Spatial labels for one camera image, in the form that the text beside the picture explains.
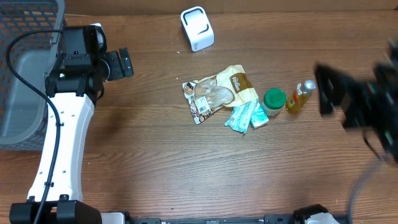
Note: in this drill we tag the green lid jar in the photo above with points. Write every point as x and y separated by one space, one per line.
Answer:
273 101

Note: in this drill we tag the small teal tissue pack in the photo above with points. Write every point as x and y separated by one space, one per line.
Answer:
259 117

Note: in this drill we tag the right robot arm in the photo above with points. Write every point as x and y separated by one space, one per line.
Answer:
367 104

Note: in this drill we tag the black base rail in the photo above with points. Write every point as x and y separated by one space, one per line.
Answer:
314 214

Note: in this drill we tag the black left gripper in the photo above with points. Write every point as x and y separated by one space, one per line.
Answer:
119 71

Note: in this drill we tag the grey plastic basket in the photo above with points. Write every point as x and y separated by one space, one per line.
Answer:
23 112

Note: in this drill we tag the brown white snack bag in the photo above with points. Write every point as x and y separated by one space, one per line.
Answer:
229 88

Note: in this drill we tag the white barcode scanner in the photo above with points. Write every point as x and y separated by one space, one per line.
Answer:
197 28

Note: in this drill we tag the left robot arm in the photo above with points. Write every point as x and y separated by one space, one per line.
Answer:
72 89

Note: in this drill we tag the yellow liquid bottle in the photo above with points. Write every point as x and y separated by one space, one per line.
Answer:
300 96

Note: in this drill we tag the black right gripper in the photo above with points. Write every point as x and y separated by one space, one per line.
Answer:
339 95

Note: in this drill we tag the teal wet wipes pack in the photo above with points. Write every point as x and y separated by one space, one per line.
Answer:
241 116

